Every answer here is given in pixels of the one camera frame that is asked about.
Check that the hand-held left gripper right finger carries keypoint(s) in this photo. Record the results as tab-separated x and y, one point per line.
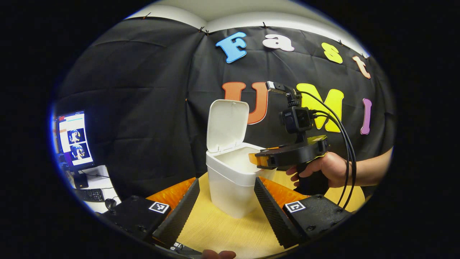
273	212

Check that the black keyboard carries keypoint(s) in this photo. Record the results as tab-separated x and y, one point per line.
90	195

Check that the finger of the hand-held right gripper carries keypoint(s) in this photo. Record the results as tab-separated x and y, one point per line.
252	158
266	160

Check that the white desktop garbage bin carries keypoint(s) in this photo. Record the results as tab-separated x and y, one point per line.
230	187

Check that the white side table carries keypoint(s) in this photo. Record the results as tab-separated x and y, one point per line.
104	183

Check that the black computer mouse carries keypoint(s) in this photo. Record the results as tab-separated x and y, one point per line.
110	204

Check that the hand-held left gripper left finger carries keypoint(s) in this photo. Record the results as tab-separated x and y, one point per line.
179	214

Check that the black backdrop cloth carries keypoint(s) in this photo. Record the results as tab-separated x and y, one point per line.
143	108

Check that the computer monitor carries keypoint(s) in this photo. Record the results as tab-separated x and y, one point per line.
75	140

